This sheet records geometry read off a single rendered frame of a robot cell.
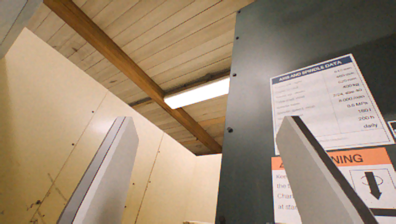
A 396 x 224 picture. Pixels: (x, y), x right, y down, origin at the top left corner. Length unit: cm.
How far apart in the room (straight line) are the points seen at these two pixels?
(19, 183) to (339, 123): 112
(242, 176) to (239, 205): 5
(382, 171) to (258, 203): 17
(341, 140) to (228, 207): 22
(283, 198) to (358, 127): 16
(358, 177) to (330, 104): 13
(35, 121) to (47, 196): 34
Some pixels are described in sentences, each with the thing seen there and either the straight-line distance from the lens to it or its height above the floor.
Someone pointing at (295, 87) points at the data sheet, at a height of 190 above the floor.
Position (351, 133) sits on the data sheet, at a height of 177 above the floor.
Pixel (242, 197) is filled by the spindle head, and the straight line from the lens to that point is 37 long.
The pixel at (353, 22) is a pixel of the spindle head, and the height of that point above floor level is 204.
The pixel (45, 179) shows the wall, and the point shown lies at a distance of 113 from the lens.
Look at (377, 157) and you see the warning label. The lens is 36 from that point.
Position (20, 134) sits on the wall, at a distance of 112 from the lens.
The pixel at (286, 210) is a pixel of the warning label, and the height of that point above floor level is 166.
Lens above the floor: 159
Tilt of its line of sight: 35 degrees up
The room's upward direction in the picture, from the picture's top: 12 degrees clockwise
